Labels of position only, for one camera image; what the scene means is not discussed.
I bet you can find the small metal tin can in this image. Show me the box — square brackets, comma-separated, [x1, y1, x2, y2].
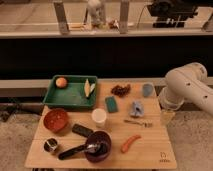
[43, 138, 59, 154]

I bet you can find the blue plastic cup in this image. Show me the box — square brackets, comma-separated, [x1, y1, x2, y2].
[142, 83, 154, 97]

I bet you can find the dark grape bunch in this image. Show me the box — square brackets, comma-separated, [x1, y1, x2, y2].
[111, 84, 131, 97]

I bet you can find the white plastic cup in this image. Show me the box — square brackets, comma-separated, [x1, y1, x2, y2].
[91, 108, 107, 128]

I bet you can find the black rectangular block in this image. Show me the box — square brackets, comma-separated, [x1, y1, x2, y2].
[72, 124, 93, 137]

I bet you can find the green sponge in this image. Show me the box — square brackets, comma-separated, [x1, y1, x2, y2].
[105, 96, 118, 113]

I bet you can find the black handled metal ladle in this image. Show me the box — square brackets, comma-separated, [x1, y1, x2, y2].
[58, 143, 101, 160]

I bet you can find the green plastic tray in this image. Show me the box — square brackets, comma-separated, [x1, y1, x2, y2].
[43, 75, 98, 109]

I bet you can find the dark purple bowl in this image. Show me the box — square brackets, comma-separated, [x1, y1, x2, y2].
[85, 131, 112, 163]

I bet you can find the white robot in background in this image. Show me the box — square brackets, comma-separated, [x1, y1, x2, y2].
[87, 0, 106, 27]

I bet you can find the orange fruit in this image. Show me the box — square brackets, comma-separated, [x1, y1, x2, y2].
[55, 77, 68, 88]

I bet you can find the red-orange bowl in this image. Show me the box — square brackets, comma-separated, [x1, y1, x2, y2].
[43, 108, 69, 133]

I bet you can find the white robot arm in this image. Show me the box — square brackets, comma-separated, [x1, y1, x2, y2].
[158, 62, 213, 126]

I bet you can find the black machine on shelf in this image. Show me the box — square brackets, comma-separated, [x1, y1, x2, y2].
[148, 0, 198, 28]

